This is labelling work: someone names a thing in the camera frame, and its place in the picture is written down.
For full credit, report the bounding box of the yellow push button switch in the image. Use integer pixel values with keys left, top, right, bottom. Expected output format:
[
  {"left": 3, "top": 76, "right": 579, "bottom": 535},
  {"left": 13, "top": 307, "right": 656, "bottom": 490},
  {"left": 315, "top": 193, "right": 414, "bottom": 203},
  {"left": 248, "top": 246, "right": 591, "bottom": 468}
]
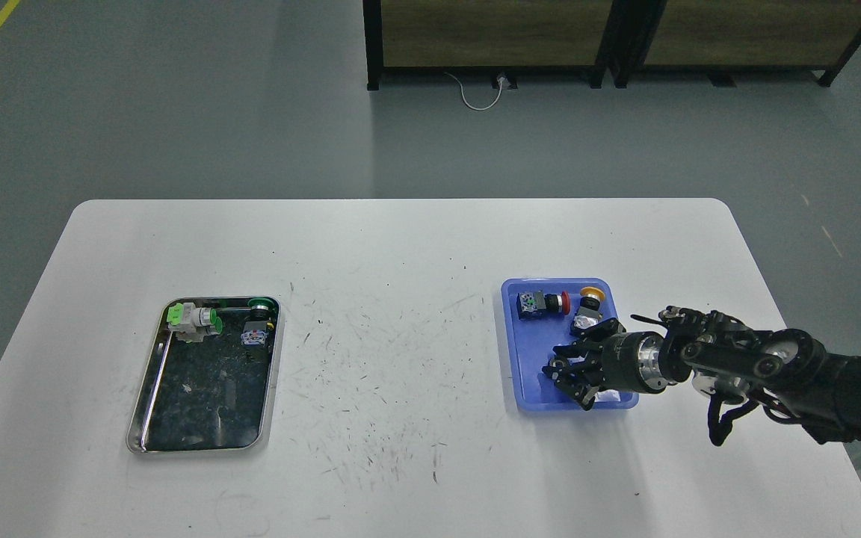
[{"left": 570, "top": 286, "right": 607, "bottom": 338}]

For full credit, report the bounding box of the wooden cabinet black frame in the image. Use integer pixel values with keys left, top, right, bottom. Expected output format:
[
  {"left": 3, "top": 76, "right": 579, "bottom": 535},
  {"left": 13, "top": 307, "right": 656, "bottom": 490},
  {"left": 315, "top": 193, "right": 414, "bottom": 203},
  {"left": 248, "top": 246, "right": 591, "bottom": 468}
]
[{"left": 362, "top": 1, "right": 629, "bottom": 91}]

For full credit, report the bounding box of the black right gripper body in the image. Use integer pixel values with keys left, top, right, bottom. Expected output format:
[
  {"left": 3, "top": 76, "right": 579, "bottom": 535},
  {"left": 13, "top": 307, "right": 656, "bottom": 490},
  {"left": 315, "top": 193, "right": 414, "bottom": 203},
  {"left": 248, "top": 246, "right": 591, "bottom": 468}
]
[{"left": 601, "top": 333, "right": 667, "bottom": 394}]

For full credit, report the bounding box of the blue plastic tray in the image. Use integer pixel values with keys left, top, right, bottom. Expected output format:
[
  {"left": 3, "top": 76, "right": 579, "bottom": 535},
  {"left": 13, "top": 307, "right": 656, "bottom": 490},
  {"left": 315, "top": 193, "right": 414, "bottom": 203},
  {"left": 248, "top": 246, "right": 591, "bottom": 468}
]
[{"left": 500, "top": 278, "right": 617, "bottom": 413}]

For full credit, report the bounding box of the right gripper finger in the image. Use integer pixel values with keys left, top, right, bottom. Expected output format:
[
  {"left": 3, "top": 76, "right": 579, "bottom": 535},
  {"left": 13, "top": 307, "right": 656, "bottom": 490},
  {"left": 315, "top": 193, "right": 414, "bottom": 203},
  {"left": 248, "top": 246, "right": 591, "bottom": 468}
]
[
  {"left": 541, "top": 359, "right": 609, "bottom": 411},
  {"left": 552, "top": 319, "right": 626, "bottom": 359}
]

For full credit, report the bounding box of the black gear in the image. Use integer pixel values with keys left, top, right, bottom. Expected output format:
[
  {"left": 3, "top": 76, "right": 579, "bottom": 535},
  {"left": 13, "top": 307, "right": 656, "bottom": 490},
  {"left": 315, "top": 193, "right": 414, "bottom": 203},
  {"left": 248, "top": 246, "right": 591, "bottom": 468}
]
[{"left": 543, "top": 357, "right": 570, "bottom": 379}]

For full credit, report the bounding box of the green push button switch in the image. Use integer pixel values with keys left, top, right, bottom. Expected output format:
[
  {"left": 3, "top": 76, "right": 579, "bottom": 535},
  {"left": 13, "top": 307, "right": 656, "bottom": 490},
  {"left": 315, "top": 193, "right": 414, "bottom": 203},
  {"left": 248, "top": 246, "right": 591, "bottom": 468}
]
[{"left": 240, "top": 297, "right": 278, "bottom": 350}]

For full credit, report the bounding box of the white cable on floor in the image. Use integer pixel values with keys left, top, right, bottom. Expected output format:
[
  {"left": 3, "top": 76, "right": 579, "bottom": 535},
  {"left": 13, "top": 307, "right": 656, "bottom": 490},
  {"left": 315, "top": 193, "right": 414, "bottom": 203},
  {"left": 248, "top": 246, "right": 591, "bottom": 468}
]
[{"left": 442, "top": 70, "right": 510, "bottom": 111}]

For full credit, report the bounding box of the red push button switch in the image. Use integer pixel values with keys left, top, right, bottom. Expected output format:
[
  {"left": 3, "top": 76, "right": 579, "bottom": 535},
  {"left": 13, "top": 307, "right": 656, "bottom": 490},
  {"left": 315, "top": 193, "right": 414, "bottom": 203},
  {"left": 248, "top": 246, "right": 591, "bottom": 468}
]
[{"left": 516, "top": 290, "right": 572, "bottom": 319}]

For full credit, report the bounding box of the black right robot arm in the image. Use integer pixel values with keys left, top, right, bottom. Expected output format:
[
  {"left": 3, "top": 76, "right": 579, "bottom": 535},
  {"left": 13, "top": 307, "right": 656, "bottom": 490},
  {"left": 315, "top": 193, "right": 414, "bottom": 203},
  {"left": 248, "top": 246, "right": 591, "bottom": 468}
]
[{"left": 541, "top": 306, "right": 861, "bottom": 447}]

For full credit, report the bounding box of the green white selector switch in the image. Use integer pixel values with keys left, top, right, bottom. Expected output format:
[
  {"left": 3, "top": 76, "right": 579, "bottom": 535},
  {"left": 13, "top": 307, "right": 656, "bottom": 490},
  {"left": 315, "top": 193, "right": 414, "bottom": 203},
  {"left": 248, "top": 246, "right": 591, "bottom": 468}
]
[{"left": 164, "top": 302, "right": 224, "bottom": 343}]

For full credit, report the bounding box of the silver metal tray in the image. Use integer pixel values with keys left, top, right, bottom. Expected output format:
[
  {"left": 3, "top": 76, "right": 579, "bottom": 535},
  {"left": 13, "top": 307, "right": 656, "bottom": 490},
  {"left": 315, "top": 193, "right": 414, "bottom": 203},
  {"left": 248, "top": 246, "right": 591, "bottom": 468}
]
[{"left": 126, "top": 295, "right": 282, "bottom": 455}]

